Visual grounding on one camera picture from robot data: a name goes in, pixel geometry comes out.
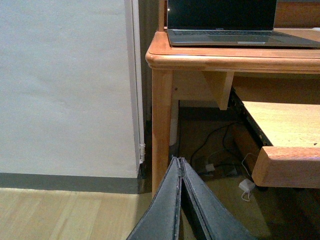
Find power strip on floor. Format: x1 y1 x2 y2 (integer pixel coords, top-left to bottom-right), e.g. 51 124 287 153
197 157 240 177

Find black cable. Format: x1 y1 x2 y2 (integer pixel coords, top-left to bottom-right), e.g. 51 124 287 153
190 122 241 173

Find white power adapter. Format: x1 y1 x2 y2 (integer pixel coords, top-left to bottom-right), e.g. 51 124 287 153
238 178 256 193

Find wooden rolling stand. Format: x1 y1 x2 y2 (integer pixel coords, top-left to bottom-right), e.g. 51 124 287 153
231 123 260 172

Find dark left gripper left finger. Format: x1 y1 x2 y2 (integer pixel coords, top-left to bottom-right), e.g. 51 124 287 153
127 157 181 240

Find wooden keyboard tray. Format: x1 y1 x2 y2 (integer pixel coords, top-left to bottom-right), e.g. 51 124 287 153
233 86 320 189

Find wooden desk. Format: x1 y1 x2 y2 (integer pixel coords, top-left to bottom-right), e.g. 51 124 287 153
145 0 320 194

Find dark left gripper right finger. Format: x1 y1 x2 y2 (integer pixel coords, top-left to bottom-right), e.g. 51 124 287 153
180 158 256 240

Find grey laptop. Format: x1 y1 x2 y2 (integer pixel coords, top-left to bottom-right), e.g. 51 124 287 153
167 0 320 48

